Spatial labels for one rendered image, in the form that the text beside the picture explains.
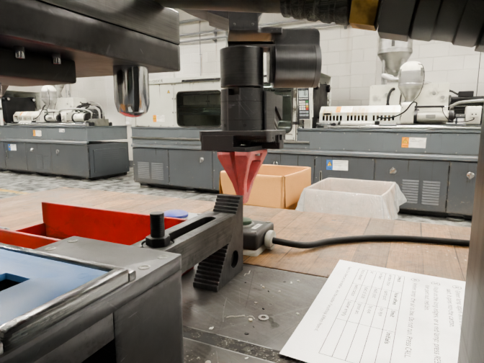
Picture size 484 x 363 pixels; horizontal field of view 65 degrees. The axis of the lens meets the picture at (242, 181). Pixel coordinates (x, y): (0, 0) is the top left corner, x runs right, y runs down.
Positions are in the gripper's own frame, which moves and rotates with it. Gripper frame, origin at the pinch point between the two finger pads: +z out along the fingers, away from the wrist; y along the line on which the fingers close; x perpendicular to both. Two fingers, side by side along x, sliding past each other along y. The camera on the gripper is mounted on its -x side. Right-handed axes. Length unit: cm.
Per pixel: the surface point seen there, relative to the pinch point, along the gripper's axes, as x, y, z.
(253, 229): 1.5, -2.0, 4.0
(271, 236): 0.9, -4.3, 4.9
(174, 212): 0.7, 11.0, 3.0
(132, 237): 10.6, 10.6, 3.9
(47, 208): 10.6, 25.7, 1.4
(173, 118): -431, 308, -16
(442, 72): -605, -54, -79
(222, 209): 9.7, -1.7, -0.6
